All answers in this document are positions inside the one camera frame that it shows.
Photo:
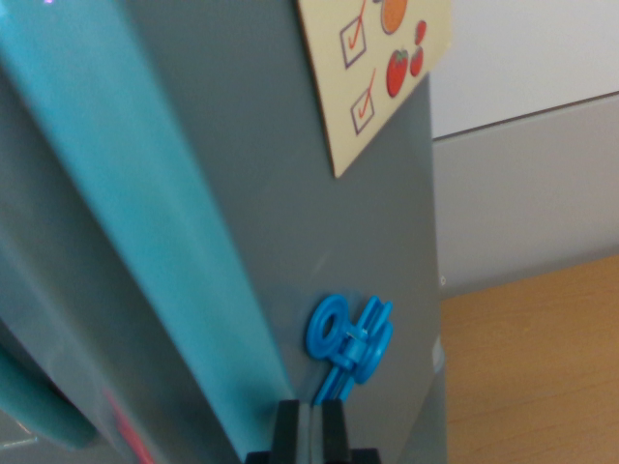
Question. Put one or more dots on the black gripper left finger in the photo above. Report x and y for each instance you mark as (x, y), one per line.
(289, 435)

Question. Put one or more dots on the cream shopping list card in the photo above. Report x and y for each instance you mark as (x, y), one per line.
(372, 106)

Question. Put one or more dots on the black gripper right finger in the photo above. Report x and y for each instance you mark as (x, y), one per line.
(333, 435)

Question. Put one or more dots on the blue plastic clip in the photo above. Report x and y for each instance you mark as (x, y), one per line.
(360, 355)

